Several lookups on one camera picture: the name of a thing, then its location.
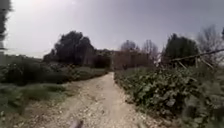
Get brick apartment building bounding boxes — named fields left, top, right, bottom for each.
left=111, top=49, right=156, bottom=71

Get grass and shrubs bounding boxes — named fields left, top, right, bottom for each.
left=0, top=54, right=109, bottom=128

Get robot's own part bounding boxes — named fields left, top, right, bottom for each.
left=69, top=119, right=84, bottom=128

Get large dark tree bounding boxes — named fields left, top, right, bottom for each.
left=43, top=30, right=113, bottom=69

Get pale gravel path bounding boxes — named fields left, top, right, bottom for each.
left=19, top=72, right=161, bottom=128

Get bare trees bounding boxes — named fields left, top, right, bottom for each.
left=119, top=24, right=224, bottom=64

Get wooden rail fence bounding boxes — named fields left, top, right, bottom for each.
left=159, top=48, right=224, bottom=73

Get leafy green bushes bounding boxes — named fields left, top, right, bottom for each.
left=113, top=64, right=224, bottom=128

